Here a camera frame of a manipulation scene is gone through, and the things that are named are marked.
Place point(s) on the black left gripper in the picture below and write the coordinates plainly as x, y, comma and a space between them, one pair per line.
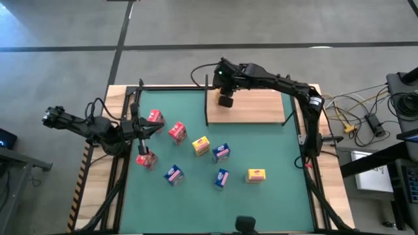
135, 129

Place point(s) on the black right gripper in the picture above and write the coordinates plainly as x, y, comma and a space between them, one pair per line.
226, 101

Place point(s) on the red Froot Loops cereal box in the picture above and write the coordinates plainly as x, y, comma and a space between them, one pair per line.
178, 130
148, 160
156, 115

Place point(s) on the blue Frosted Flakes cereal box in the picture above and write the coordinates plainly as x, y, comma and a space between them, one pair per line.
221, 151
173, 174
222, 178

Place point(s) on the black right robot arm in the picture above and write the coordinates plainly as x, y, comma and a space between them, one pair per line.
284, 85

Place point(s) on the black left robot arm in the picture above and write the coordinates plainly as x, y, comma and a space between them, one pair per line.
72, 124

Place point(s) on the wooden shelf board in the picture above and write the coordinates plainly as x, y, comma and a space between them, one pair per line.
254, 111

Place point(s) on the green table mat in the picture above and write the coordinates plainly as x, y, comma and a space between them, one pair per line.
212, 202

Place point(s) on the yellow black hazard tape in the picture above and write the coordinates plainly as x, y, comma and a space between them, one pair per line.
75, 202

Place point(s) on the grey side desk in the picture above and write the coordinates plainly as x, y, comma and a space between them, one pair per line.
19, 160

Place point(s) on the dark device with blue light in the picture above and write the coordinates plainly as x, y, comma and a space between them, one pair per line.
8, 137

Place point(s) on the black power adapter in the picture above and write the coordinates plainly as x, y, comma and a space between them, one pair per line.
375, 125

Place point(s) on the black desk beam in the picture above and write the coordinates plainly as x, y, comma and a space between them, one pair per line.
375, 160

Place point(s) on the white sheet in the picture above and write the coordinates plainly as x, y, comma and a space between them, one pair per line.
374, 181

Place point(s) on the grey equipment cart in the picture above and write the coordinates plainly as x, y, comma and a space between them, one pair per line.
393, 85

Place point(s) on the dark laptop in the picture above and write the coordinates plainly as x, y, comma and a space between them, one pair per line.
408, 134

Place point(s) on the dark keyboard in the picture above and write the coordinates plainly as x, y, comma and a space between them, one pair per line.
412, 184

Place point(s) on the small black floor object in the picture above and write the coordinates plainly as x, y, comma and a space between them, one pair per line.
389, 224

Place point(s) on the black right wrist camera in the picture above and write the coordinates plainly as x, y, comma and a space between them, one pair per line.
218, 78

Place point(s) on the black aluminium table frame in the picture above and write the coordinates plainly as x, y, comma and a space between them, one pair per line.
183, 87

